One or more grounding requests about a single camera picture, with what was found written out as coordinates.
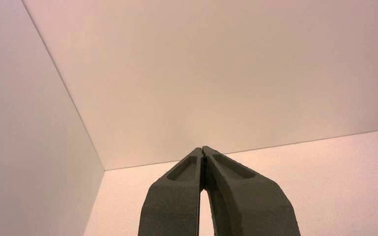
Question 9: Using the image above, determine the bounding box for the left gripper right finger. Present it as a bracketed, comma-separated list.
[203, 146, 302, 236]

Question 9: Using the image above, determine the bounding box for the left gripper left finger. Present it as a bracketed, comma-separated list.
[138, 147, 205, 236]

